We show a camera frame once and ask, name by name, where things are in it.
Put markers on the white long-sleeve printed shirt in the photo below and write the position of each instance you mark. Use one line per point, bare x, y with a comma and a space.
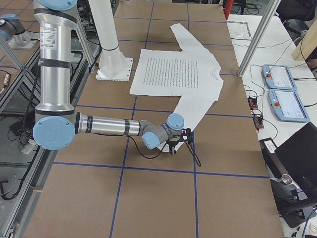
192, 73

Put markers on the teach pendant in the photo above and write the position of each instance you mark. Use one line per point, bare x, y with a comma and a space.
287, 106
278, 77

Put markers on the clear plastic bag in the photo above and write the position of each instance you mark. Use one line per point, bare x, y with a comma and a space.
239, 30

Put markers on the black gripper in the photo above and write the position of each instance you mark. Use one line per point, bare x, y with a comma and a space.
172, 146

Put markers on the upper teach pendant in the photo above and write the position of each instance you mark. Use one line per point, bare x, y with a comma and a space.
278, 77

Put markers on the aluminium frame post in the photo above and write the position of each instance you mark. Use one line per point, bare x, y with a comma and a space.
264, 22

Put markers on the lower teach pendant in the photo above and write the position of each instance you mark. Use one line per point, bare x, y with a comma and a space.
287, 106

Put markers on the upper orange circuit board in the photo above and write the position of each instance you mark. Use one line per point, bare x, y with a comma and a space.
253, 103

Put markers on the black office chair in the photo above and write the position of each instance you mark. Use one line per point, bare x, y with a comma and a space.
303, 10

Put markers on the wooden board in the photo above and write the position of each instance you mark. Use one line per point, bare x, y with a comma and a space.
307, 44

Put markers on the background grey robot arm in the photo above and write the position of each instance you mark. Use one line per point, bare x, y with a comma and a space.
14, 33

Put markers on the white power strip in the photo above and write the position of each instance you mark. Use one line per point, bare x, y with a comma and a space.
28, 147

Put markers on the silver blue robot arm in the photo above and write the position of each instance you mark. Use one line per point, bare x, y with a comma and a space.
57, 122

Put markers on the lower orange circuit board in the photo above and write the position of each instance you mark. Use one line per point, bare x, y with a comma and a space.
258, 122

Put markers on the orange circuit board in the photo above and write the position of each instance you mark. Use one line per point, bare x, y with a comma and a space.
253, 103
258, 122

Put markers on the black laptop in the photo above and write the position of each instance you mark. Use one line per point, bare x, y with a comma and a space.
298, 155

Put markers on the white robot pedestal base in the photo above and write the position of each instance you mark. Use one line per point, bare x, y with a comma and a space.
113, 65

